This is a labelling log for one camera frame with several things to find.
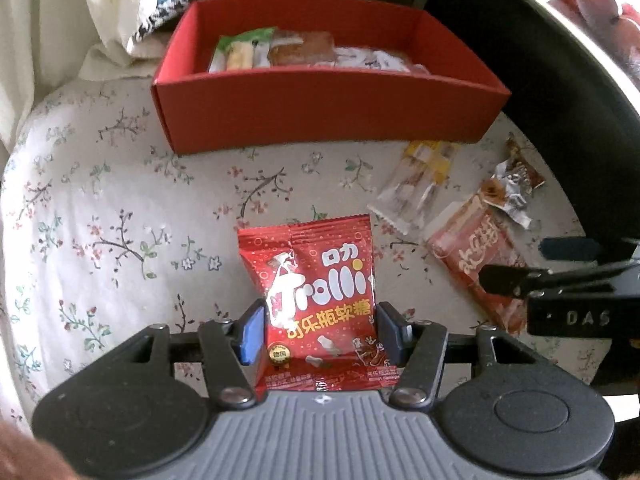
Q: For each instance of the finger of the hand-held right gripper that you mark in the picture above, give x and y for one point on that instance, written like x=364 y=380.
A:
x=570 y=249
x=505 y=280

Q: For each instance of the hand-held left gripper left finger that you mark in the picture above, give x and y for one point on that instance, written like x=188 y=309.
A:
x=252 y=332

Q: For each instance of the floral bedsheet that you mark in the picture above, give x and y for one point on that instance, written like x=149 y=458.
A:
x=125 y=185

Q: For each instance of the green corn packet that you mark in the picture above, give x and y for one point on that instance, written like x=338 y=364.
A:
x=240 y=42

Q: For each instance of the orange-red snack packet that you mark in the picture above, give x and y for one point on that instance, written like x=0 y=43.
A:
x=470 y=245

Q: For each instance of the red candy packet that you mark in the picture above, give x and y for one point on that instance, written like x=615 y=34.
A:
x=310 y=270

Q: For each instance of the white wrapped snack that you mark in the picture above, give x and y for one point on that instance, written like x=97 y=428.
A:
x=370 y=57

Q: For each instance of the brown cake packet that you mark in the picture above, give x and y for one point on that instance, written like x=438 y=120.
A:
x=305 y=47

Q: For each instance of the white cloth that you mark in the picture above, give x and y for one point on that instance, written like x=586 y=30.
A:
x=100 y=10

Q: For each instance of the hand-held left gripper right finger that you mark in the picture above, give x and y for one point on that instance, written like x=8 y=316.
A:
x=392 y=332

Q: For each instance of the red cardboard box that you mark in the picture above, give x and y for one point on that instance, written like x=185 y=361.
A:
x=300 y=110

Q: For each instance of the clear packet of three sausages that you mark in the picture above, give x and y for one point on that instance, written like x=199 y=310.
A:
x=600 y=7

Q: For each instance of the dark round table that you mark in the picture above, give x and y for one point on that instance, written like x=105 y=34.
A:
x=550 y=110

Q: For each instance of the brown and silver snack packet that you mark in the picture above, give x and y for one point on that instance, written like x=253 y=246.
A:
x=510 y=185

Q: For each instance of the yellow and clear snack packet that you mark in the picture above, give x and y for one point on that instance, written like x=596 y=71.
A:
x=415 y=185

